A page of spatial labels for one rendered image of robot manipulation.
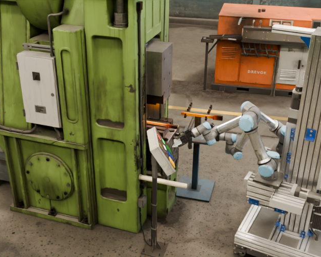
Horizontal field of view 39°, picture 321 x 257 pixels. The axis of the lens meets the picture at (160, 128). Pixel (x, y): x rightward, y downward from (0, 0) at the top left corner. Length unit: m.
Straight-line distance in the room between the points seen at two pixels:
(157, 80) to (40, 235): 1.90
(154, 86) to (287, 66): 3.93
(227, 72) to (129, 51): 4.14
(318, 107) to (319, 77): 0.24
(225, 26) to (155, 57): 3.67
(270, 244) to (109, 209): 1.53
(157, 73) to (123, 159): 0.86
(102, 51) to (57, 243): 1.88
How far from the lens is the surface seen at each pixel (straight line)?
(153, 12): 3.90
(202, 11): 11.52
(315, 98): 3.66
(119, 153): 4.09
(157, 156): 3.51
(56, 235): 4.56
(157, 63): 3.81
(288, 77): 7.57
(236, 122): 3.73
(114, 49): 3.70
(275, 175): 3.85
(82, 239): 4.46
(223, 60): 7.51
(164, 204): 4.52
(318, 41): 3.52
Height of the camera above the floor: 2.93
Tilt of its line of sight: 28 degrees down
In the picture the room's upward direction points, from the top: straight up
